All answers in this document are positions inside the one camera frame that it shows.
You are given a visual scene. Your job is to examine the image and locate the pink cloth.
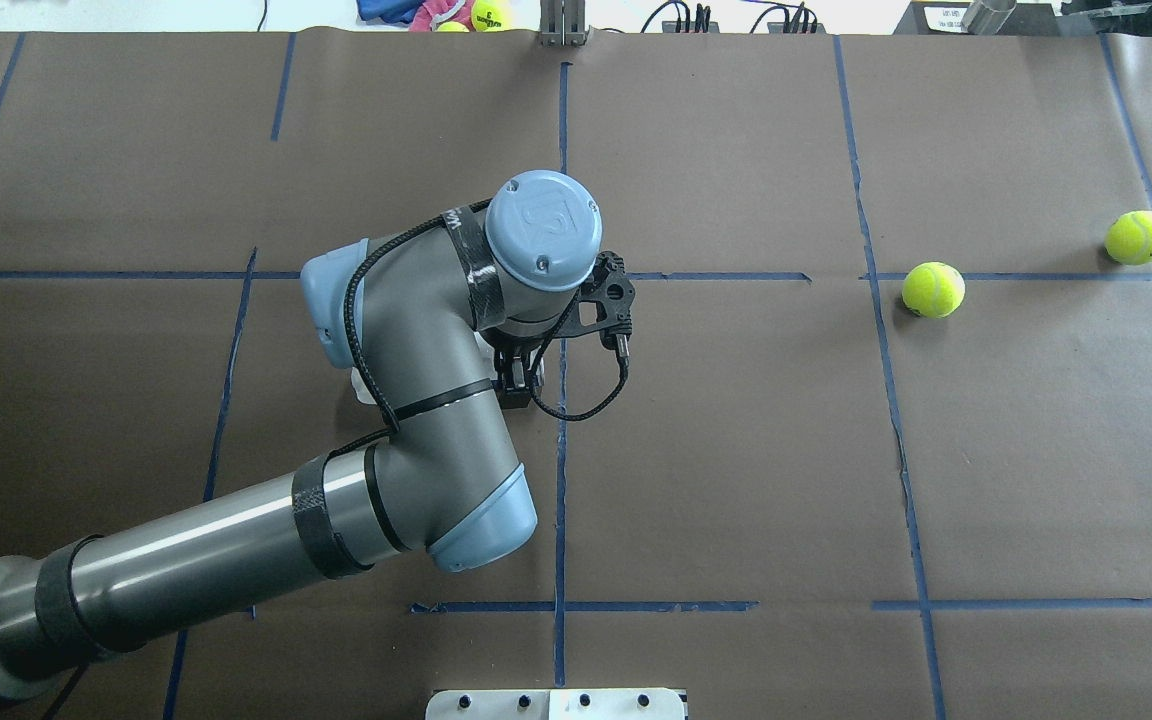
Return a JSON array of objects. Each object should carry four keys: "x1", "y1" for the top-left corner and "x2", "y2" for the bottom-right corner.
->
[{"x1": 408, "y1": 0, "x2": 473, "y2": 32}]

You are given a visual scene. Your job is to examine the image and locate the black box under cup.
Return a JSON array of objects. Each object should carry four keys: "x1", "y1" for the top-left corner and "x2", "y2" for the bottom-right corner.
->
[{"x1": 890, "y1": 1, "x2": 1060, "y2": 37}]

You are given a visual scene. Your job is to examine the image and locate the aluminium frame post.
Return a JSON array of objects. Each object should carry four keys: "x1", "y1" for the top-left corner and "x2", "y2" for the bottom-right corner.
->
[{"x1": 538, "y1": 0, "x2": 589, "y2": 47}]

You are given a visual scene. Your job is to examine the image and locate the small steel cup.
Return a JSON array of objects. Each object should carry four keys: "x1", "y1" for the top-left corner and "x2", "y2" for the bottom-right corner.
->
[{"x1": 961, "y1": 0, "x2": 1018, "y2": 36}]

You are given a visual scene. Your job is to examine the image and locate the white pedestal column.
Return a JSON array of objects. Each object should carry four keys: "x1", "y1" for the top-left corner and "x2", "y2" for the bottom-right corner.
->
[{"x1": 424, "y1": 687, "x2": 690, "y2": 719}]

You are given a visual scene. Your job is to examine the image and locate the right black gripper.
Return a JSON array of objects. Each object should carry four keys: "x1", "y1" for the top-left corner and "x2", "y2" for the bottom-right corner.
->
[{"x1": 492, "y1": 340, "x2": 543, "y2": 411}]

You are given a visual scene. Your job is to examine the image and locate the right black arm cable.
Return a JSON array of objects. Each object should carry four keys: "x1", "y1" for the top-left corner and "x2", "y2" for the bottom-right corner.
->
[{"x1": 341, "y1": 200, "x2": 631, "y2": 461}]

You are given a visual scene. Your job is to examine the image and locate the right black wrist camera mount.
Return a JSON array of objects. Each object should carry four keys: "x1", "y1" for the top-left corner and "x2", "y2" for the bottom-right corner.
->
[{"x1": 556, "y1": 251, "x2": 635, "y2": 351}]

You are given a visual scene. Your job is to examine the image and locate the yellow ball beside post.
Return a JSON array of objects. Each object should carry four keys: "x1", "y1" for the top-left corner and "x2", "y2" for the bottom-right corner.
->
[{"x1": 470, "y1": 0, "x2": 515, "y2": 32}]

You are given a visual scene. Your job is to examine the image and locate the yellow tennis ball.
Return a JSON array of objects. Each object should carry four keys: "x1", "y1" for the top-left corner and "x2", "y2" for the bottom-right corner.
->
[
  {"x1": 1102, "y1": 210, "x2": 1152, "y2": 266},
  {"x1": 901, "y1": 262, "x2": 967, "y2": 319}
]

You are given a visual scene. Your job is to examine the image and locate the blue cloth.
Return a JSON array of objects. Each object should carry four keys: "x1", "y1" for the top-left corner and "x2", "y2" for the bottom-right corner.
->
[{"x1": 355, "y1": 0, "x2": 422, "y2": 26}]

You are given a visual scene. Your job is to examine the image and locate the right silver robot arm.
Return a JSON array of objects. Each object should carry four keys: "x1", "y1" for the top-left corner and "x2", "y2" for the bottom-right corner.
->
[{"x1": 0, "y1": 169, "x2": 617, "y2": 708}]

